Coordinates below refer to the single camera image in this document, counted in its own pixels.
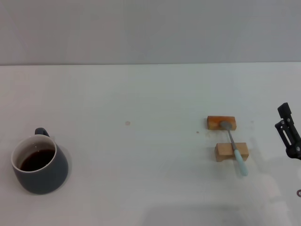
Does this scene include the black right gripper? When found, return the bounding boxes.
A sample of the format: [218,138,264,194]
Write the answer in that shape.
[274,102,301,161]

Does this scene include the light blue handled metal spoon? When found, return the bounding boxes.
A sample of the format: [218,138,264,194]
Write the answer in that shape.
[220,121,249,177]

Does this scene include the dark grey ceramic coffee mug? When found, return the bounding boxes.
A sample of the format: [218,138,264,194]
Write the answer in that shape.
[11,128,69,195]

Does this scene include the light notched wooden block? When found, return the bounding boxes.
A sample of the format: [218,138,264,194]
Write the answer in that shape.
[214,142,249,163]

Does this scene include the orange stained wooden block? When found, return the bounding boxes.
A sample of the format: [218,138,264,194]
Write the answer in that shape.
[206,115,237,131]

